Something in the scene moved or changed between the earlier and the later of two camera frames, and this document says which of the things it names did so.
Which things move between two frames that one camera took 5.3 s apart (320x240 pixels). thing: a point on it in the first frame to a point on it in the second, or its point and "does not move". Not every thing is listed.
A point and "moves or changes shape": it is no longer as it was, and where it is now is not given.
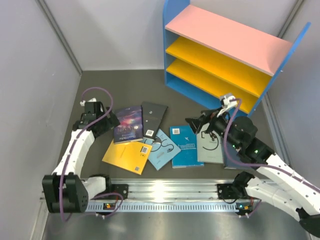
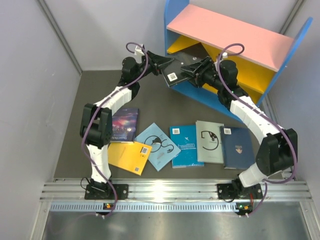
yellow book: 130,156 does not move
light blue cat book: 163,150 does not move
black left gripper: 110,122 to 155,62
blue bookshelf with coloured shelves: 216,58 does not move
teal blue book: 185,139 does not move
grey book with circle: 207,149 does not move
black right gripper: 207,116 to 196,68
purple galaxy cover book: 130,127 moves or changes shape
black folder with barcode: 152,116 to 172,71
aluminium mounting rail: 168,196 does not move
